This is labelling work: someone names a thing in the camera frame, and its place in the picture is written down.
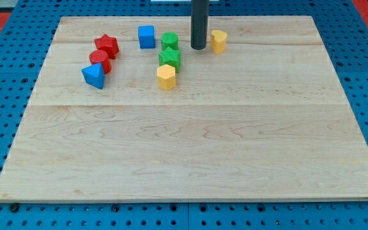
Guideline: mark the red cylinder block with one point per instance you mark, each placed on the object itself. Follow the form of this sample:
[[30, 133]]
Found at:
[[100, 56]]

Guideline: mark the yellow hexagon block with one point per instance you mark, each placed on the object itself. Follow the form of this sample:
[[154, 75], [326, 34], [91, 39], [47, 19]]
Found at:
[[166, 77]]

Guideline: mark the blue triangular prism block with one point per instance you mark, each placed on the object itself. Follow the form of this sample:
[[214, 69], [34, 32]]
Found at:
[[94, 75]]

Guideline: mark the yellow heart block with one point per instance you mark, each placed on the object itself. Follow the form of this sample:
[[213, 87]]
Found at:
[[218, 41]]

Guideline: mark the blue cube block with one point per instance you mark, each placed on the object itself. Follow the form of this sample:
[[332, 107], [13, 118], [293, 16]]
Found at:
[[146, 35]]

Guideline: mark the red star block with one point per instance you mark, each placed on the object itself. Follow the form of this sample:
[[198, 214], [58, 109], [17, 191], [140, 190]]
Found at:
[[108, 44]]

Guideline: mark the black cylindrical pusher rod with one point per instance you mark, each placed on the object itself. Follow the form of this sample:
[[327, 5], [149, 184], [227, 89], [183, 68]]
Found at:
[[199, 23]]

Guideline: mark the green cylinder block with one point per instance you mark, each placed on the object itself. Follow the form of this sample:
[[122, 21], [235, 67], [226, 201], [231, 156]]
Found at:
[[169, 40]]

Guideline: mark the light wooden board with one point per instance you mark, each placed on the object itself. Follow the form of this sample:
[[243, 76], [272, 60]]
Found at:
[[267, 120]]

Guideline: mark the green star block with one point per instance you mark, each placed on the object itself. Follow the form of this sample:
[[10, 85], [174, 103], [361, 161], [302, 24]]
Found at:
[[170, 57]]

